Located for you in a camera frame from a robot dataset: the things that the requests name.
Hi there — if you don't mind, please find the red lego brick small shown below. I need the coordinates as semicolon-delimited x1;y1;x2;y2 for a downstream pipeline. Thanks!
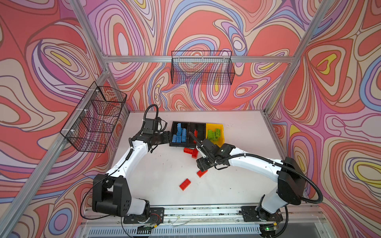
192;148;198;159

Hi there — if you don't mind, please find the blue lego brick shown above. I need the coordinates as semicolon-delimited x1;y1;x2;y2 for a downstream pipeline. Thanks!
176;123;183;136
181;128;187;143
171;135;181;143

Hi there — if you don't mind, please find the green lego brick large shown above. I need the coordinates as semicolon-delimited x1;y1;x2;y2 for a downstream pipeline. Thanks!
207;130;218;141

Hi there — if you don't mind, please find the red lego brick front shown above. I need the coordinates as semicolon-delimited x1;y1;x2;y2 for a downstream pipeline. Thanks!
179;178;191;191

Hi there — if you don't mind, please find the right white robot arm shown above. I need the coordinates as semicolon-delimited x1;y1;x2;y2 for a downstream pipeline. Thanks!
189;133;323;215

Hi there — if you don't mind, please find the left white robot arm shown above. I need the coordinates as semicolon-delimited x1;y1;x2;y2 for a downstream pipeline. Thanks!
92;116;170;218

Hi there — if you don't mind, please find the black plastic bin middle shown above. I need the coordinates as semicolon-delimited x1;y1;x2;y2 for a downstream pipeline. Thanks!
187;123;206;148

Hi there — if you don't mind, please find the black plastic bin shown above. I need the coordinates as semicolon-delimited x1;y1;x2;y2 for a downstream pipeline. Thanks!
187;123;206;148
170;122;190;147

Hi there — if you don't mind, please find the black plastic bin left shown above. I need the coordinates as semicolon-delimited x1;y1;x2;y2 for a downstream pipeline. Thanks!
170;122;190;147

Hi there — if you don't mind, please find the yellow plastic bin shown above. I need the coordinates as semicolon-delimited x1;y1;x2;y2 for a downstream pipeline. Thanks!
205;124;225;147

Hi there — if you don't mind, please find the black wire basket left wall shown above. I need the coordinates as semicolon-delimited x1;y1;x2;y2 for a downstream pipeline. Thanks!
60;82;127;153

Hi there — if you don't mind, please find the black wire basket wall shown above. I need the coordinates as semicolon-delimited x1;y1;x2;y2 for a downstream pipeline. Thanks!
60;82;127;153
170;50;235;85

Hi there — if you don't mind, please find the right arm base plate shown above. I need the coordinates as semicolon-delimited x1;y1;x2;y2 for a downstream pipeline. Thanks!
239;206;283;223

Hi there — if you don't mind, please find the black wire basket back wall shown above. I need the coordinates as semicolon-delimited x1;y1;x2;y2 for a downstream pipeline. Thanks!
170;50;235;85

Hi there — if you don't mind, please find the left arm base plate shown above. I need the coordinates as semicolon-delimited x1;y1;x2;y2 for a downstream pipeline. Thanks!
123;207;165;225

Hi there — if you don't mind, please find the aluminium front rail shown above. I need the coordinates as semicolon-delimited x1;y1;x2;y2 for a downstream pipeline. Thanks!
74;204;334;238

